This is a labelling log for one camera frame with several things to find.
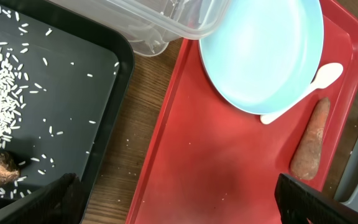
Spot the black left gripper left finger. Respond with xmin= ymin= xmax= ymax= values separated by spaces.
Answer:
xmin=0 ymin=174 xmax=83 ymax=224

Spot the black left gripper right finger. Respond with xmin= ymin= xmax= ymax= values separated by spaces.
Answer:
xmin=275 ymin=174 xmax=358 ymax=224

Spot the orange carrot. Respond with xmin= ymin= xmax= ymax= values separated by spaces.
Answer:
xmin=290 ymin=98 xmax=331 ymax=180

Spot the white plastic spoon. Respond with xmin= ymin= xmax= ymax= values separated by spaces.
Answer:
xmin=260 ymin=63 xmax=344 ymax=124

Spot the light blue plate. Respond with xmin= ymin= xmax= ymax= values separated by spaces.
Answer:
xmin=199 ymin=0 xmax=324 ymax=114

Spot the red plastic tray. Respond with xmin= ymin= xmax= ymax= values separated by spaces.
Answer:
xmin=127 ymin=1 xmax=358 ymax=223

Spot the black tray bin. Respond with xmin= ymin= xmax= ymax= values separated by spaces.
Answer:
xmin=0 ymin=1 xmax=135 ymax=214

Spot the clear plastic bin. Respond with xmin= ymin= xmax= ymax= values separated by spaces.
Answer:
xmin=50 ymin=0 xmax=231 ymax=57

